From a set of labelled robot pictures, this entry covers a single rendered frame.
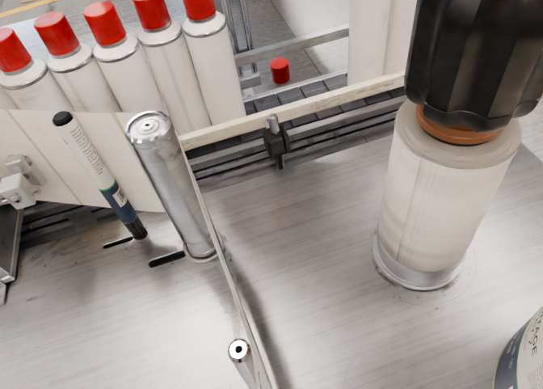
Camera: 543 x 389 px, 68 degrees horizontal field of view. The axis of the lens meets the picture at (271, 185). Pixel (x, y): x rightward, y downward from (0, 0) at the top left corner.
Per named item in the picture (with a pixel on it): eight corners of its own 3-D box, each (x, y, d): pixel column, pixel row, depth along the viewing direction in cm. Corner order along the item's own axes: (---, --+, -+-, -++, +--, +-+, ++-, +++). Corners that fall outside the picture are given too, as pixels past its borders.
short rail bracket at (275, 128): (275, 188, 57) (264, 125, 48) (269, 174, 59) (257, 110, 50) (296, 182, 57) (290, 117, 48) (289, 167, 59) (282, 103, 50)
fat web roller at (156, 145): (188, 269, 45) (119, 152, 30) (182, 237, 48) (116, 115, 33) (228, 256, 45) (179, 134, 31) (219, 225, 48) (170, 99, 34)
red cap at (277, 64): (288, 84, 72) (286, 68, 69) (269, 83, 73) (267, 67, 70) (292, 72, 74) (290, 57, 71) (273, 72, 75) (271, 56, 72)
